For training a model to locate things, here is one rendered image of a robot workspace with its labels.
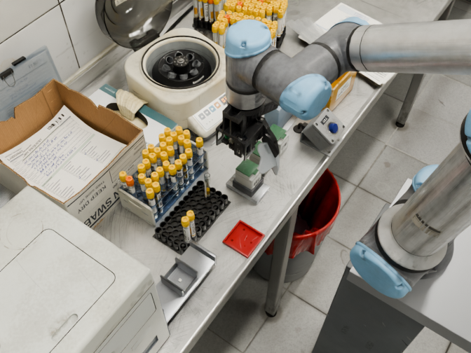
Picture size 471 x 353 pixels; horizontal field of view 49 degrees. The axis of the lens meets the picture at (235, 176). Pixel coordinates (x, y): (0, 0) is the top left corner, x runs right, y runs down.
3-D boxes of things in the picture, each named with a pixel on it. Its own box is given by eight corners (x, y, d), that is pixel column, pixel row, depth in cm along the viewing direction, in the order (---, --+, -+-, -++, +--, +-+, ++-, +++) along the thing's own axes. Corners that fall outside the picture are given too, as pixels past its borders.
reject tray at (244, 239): (247, 258, 112) (247, 257, 112) (222, 242, 114) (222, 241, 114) (265, 236, 115) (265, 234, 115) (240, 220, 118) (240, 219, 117)
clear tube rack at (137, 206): (155, 227, 117) (151, 210, 111) (121, 206, 120) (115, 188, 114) (209, 168, 127) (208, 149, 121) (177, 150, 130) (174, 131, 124)
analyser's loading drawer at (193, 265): (153, 343, 99) (150, 334, 95) (127, 323, 101) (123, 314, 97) (216, 263, 109) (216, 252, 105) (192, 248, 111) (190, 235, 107)
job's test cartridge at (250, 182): (251, 195, 120) (251, 179, 115) (234, 185, 122) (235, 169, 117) (261, 183, 122) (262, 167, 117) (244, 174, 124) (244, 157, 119)
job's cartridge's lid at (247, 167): (251, 179, 115) (251, 178, 115) (235, 169, 117) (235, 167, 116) (261, 168, 117) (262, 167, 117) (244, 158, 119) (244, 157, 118)
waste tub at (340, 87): (327, 118, 137) (333, 90, 128) (285, 94, 141) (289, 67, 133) (353, 89, 143) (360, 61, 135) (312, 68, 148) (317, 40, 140)
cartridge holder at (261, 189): (256, 205, 120) (257, 196, 117) (226, 186, 123) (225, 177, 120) (270, 190, 123) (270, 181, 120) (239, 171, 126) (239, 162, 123)
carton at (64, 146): (81, 243, 114) (63, 206, 102) (-6, 181, 124) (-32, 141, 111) (154, 169, 126) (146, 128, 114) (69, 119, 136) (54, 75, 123)
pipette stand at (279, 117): (281, 140, 132) (284, 113, 124) (258, 128, 134) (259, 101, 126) (300, 115, 137) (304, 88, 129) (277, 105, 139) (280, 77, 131)
